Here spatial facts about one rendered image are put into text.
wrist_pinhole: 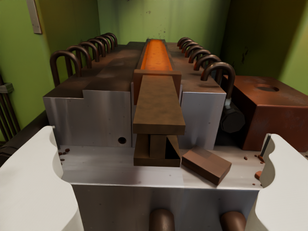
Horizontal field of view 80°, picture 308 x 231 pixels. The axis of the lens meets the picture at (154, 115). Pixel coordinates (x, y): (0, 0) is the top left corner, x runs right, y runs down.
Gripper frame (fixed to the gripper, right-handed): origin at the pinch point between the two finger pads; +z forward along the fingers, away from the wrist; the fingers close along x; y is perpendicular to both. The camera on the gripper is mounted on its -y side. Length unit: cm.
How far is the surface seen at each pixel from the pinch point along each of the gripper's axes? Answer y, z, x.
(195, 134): 6.0, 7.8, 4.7
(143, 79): -1.3, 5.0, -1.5
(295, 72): 1.5, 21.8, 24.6
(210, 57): -1.8, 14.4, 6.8
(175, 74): -1.5, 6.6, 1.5
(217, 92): 0.7, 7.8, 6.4
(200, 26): -4, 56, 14
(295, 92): 1.9, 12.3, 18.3
